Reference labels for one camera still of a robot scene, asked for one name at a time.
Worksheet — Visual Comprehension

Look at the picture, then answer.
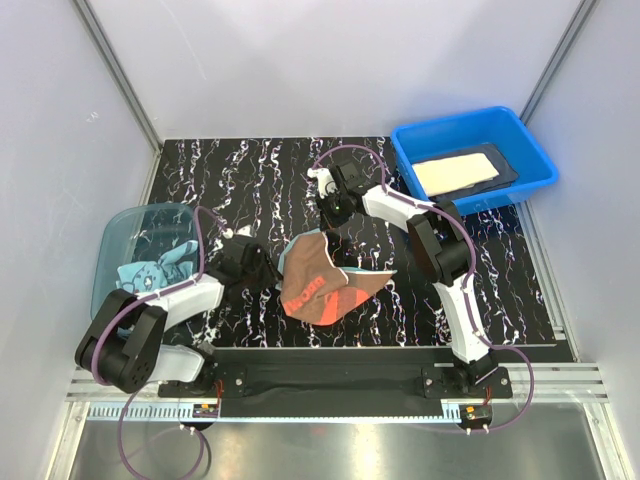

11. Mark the brown towel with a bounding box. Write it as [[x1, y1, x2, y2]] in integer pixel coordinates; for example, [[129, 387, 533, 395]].
[[278, 230, 395, 327]]

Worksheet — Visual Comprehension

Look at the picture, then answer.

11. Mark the yellow towel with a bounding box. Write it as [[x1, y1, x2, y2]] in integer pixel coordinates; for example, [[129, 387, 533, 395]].
[[413, 153, 499, 197]]

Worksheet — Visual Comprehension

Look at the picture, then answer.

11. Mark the dark grey-blue towel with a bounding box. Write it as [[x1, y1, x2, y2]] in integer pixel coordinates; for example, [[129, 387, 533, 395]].
[[430, 143, 519, 202]]

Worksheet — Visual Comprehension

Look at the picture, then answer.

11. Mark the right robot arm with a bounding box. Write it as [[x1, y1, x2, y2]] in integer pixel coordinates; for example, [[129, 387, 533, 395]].
[[307, 162, 498, 397]]

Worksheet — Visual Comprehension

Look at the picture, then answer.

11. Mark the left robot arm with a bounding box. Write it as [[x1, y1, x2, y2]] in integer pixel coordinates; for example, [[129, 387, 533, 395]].
[[74, 236, 282, 396]]

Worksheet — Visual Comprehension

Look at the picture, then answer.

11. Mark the light blue patterned towel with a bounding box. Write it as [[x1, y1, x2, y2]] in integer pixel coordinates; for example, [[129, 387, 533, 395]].
[[115, 240, 199, 294]]

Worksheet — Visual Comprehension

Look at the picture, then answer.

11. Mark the clear teal plastic bin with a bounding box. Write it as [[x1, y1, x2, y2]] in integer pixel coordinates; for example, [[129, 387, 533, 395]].
[[90, 203, 199, 316]]

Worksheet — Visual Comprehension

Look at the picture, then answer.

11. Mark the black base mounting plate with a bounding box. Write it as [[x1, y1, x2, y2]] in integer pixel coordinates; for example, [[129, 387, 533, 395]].
[[158, 347, 507, 400]]

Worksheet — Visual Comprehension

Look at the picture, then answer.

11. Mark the blue plastic bin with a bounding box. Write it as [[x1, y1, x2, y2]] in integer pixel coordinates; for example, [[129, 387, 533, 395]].
[[391, 106, 558, 215]]

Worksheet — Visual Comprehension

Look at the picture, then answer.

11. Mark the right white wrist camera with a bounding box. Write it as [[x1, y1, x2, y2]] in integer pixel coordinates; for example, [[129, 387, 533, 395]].
[[307, 168, 337, 198]]

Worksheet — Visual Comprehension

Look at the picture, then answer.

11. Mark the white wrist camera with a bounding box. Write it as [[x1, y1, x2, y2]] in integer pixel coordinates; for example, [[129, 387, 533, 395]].
[[222, 225, 255, 239], [307, 168, 337, 198]]

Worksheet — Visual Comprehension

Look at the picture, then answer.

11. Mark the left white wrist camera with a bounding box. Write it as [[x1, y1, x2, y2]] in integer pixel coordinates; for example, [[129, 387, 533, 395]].
[[222, 225, 255, 239]]

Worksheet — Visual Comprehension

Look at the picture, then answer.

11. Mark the aluminium rail with cable duct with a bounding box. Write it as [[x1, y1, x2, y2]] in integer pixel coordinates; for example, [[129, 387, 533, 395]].
[[66, 364, 608, 424]]

